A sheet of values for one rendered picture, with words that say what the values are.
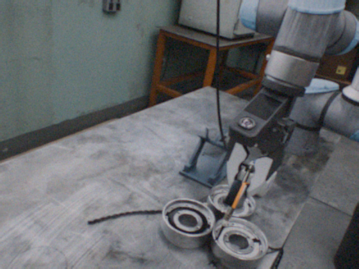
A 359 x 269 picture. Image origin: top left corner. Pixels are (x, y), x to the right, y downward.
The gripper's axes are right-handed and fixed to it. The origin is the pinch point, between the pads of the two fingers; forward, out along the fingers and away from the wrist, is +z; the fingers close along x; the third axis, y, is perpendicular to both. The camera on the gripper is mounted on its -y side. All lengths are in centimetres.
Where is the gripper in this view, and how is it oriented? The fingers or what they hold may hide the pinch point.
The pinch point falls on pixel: (240, 188)
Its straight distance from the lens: 60.1
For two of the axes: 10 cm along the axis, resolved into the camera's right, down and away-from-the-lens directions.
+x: -8.0, -4.1, 4.4
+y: 5.4, -1.7, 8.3
